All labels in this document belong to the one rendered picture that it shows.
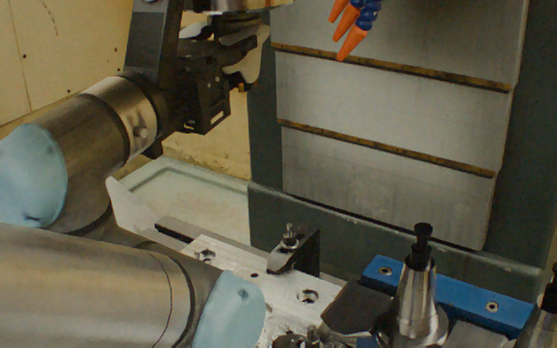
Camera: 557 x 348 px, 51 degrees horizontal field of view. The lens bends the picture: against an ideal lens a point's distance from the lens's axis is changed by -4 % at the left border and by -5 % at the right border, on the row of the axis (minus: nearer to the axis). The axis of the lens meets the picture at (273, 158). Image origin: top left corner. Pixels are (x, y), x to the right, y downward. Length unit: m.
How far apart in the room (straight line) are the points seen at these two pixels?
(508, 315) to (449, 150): 0.59
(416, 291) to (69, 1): 1.48
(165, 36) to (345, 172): 0.74
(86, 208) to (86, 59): 1.40
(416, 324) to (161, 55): 0.33
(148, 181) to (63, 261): 1.74
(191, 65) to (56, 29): 1.23
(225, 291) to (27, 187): 0.16
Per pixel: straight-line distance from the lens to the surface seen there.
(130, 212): 1.69
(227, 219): 1.85
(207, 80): 0.61
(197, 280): 0.44
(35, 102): 1.79
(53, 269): 0.33
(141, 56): 0.58
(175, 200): 1.97
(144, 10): 0.59
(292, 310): 0.91
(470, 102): 1.08
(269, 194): 1.41
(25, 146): 0.47
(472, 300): 0.59
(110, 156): 0.51
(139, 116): 0.53
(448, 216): 1.19
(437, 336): 0.55
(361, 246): 1.34
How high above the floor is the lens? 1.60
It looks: 28 degrees down
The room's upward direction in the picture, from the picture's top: 2 degrees counter-clockwise
